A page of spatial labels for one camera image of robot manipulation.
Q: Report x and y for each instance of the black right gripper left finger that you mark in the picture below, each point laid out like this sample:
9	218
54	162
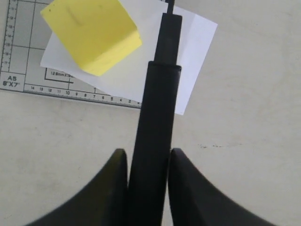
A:
102	202

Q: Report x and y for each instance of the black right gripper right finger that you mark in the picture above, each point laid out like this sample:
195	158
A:
195	201

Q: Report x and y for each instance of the black cutter blade lever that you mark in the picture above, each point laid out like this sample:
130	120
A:
149	168

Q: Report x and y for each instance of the white paper sheet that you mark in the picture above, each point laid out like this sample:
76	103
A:
127	78

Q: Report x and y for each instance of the yellow foam cube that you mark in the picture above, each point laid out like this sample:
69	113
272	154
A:
96	33

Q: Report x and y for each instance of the grey paper cutter base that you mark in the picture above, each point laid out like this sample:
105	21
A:
25	37

